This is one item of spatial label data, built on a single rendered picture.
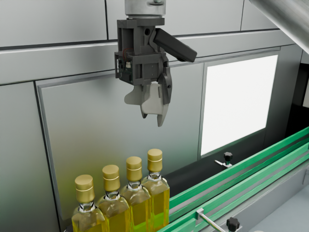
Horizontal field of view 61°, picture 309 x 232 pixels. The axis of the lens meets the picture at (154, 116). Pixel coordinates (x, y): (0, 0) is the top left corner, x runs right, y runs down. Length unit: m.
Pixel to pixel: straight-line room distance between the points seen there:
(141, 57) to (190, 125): 0.42
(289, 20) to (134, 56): 0.24
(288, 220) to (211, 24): 0.75
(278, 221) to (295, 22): 0.83
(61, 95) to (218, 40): 0.50
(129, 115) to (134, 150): 0.11
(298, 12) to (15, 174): 0.61
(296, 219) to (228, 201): 0.36
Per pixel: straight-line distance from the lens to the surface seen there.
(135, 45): 0.49
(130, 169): 0.58
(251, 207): 0.97
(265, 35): 1.07
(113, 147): 0.69
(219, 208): 0.85
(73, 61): 0.59
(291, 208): 1.21
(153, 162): 0.60
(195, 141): 0.88
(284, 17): 0.43
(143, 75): 0.48
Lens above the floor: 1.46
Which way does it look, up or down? 22 degrees down
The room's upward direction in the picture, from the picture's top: straight up
